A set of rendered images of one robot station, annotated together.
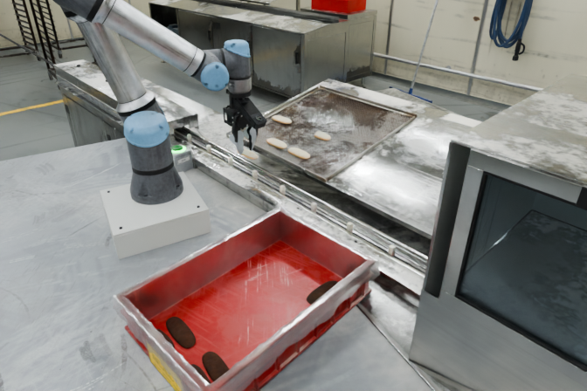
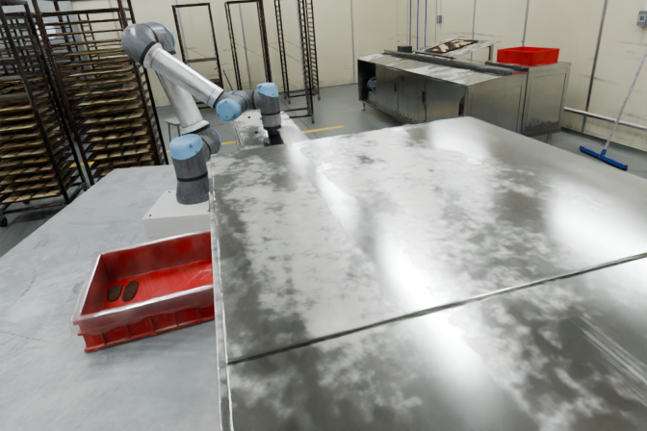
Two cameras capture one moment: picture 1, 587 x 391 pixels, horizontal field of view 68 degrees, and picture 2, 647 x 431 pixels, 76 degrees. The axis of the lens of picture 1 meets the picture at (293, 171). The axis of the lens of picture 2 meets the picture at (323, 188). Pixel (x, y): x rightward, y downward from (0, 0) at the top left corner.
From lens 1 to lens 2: 75 cm
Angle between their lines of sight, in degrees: 27
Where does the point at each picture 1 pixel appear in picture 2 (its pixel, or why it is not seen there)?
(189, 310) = (149, 279)
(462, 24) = not seen: outside the picture
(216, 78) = (225, 111)
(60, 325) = (81, 267)
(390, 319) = not seen: hidden behind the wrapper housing
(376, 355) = not seen: hidden behind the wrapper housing
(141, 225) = (163, 215)
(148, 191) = (182, 193)
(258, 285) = (205, 276)
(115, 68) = (175, 101)
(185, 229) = (195, 226)
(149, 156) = (181, 166)
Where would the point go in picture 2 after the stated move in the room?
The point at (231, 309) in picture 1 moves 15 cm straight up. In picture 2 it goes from (172, 286) to (161, 240)
